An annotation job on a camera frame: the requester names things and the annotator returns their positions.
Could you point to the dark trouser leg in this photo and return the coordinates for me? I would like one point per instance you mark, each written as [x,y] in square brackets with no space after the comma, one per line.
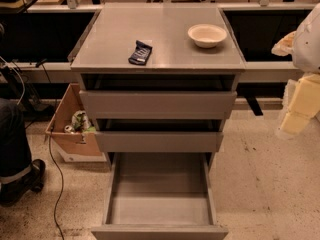
[15,155]

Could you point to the crumpled green white wrapper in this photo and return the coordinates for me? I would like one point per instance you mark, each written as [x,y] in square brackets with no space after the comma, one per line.
[80,123]

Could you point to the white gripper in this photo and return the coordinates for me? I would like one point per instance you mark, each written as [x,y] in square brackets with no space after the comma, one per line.
[309,49]

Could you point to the dark blue snack packet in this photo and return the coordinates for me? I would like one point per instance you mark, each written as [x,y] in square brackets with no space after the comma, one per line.
[141,54]

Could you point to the white paper bowl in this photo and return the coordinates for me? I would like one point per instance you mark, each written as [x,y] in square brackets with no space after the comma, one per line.
[207,35]

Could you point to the grey middle drawer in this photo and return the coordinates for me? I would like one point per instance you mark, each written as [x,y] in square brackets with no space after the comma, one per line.
[159,135]

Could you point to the grey drawer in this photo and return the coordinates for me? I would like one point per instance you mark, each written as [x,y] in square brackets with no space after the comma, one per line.
[158,96]
[159,135]
[159,196]

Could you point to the grey drawer cabinet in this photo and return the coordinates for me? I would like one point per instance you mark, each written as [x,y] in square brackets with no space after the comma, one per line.
[113,36]

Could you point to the grey bottom drawer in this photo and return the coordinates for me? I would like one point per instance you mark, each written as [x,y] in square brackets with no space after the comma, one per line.
[159,196]

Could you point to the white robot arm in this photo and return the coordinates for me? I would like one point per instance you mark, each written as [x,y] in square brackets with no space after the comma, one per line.
[306,44]

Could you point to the black shoe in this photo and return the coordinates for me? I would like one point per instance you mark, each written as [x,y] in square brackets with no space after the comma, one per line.
[12,192]

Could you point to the black table bracket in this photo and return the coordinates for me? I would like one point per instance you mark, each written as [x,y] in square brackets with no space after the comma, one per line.
[254,105]

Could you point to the grey workbench frame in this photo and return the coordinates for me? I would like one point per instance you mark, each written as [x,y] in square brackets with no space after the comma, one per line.
[54,33]

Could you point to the brown cardboard box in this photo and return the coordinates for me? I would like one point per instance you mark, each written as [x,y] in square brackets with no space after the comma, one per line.
[73,147]

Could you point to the grey top drawer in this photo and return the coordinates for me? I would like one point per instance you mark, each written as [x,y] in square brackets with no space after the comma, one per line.
[158,96]

